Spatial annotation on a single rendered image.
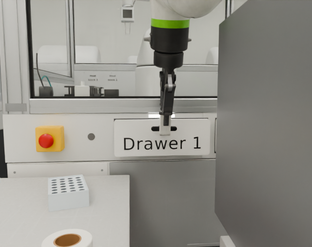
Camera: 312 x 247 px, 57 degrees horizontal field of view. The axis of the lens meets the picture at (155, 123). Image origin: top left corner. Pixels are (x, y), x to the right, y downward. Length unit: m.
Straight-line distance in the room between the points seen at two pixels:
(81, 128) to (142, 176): 0.24
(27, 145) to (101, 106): 0.25
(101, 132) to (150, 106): 0.17
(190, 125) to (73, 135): 0.35
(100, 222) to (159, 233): 0.42
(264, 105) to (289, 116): 0.06
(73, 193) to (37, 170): 0.31
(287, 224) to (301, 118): 0.11
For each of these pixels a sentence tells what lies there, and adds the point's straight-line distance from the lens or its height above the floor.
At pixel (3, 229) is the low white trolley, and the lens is 0.63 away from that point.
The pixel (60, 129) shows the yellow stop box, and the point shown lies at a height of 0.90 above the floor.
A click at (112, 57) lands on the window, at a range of 0.89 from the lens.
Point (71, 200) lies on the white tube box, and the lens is 0.66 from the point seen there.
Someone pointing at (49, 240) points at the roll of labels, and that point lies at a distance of 0.47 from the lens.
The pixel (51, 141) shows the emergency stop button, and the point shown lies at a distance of 0.84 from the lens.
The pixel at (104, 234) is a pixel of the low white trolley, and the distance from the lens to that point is 0.55.
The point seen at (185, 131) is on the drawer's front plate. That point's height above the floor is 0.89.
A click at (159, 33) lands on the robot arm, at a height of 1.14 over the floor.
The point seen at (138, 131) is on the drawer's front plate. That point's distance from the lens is 0.85.
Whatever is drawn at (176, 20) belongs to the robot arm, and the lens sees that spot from 0.68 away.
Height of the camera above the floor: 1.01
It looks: 6 degrees down
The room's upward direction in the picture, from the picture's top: straight up
